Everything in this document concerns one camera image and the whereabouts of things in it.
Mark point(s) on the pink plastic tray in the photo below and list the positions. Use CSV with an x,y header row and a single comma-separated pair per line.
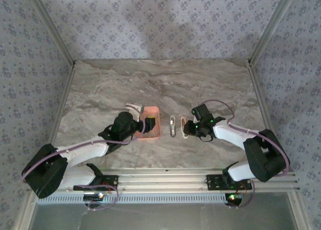
x,y
151,137

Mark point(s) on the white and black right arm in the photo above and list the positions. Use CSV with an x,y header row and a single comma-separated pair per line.
x,y
233,134

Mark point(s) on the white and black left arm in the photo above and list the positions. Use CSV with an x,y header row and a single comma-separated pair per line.
x,y
80,152

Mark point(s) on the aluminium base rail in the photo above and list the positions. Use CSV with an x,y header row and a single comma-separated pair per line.
x,y
163,179

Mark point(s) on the aluminium table side rail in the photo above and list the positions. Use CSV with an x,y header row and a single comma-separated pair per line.
x,y
66,89
257,89

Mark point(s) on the aluminium frame post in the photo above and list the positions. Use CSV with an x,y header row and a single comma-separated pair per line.
x,y
51,26
273,26

